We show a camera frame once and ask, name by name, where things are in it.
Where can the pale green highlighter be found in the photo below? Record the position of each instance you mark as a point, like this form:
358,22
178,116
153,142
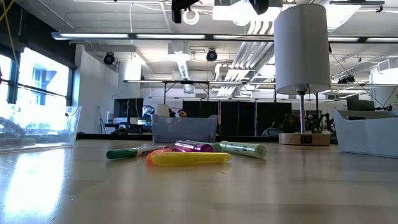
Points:
245,149

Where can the black computer monitor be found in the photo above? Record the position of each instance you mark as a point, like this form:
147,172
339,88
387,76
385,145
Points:
127,109
360,105

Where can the yellow highlighter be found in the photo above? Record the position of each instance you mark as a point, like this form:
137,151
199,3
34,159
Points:
186,158

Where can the black partition panels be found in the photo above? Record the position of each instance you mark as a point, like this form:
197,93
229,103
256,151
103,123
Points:
236,121

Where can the white plastic bin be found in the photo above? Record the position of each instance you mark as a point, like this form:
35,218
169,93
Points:
367,137

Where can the green capped thin marker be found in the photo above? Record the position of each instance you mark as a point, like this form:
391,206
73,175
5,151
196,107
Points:
121,153

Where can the office chair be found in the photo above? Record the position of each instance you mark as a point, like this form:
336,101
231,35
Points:
272,132

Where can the person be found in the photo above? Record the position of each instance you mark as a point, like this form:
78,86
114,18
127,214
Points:
289,123
182,113

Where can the clear plastic container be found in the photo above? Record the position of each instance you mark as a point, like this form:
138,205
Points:
62,130

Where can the long ceiling light bar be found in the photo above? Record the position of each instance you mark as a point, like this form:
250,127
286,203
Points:
171,36

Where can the grey plastic bin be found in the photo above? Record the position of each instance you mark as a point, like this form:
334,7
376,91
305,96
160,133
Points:
186,129

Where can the small white lampshade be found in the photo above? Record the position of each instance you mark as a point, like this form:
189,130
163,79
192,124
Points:
162,110

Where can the white shade table lamp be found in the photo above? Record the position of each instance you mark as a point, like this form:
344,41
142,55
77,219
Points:
301,46

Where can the black background robot arm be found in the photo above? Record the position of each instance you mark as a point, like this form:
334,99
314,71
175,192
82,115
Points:
320,123

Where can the orange highlighter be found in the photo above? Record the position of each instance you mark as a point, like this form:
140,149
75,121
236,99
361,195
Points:
155,152

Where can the black ceiling spotlight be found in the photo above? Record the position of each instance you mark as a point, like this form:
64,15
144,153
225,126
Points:
211,55
109,58

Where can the purple highlighter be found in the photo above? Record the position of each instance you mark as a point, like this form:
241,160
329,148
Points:
192,146

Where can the black aluminium table frame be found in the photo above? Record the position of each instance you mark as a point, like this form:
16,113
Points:
109,136

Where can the black tripod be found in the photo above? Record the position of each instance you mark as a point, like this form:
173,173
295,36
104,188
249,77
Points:
100,121

